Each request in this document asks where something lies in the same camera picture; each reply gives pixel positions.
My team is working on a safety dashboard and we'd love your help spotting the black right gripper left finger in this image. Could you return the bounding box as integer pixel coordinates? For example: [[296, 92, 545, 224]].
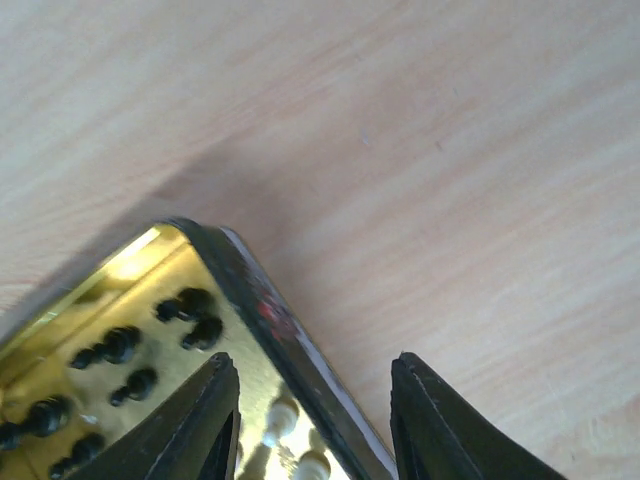
[[70, 352, 241, 480]]

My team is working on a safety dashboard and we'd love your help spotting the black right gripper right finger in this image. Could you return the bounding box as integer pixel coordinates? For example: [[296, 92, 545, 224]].
[[390, 352, 563, 480]]

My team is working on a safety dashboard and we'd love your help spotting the black piece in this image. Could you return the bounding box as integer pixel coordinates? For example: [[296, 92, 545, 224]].
[[68, 326, 142, 370], [109, 368, 157, 407], [154, 287, 215, 323], [181, 316, 223, 350], [1, 395, 73, 451], [48, 432, 106, 480]]

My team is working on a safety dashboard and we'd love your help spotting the white piece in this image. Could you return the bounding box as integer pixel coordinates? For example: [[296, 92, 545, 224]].
[[262, 398, 299, 448], [292, 451, 331, 480]]

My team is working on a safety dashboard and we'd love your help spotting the gold metal tin box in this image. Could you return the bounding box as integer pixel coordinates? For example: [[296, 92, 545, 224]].
[[1, 218, 397, 479]]

